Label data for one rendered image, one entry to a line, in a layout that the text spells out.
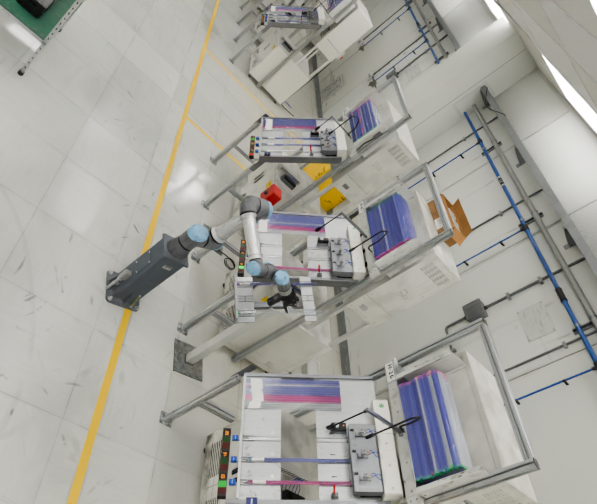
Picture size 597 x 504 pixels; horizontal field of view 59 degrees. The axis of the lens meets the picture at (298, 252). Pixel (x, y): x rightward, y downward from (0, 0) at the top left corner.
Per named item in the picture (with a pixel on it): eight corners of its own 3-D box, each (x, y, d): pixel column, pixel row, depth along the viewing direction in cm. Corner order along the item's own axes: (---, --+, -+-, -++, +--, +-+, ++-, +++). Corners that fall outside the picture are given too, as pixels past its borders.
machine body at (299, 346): (212, 344, 392) (273, 306, 366) (220, 277, 444) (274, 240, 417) (272, 381, 426) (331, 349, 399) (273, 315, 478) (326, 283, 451)
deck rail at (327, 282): (250, 282, 349) (251, 275, 345) (250, 280, 351) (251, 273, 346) (357, 288, 355) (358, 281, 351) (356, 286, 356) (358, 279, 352)
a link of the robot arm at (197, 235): (177, 231, 320) (191, 220, 314) (193, 235, 331) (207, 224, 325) (182, 248, 315) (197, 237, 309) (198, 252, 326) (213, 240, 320)
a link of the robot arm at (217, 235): (192, 233, 329) (256, 191, 304) (208, 237, 342) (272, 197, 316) (196, 251, 325) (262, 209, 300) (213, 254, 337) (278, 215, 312)
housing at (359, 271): (350, 286, 357) (354, 271, 347) (344, 239, 393) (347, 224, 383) (362, 287, 357) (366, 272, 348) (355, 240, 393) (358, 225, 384)
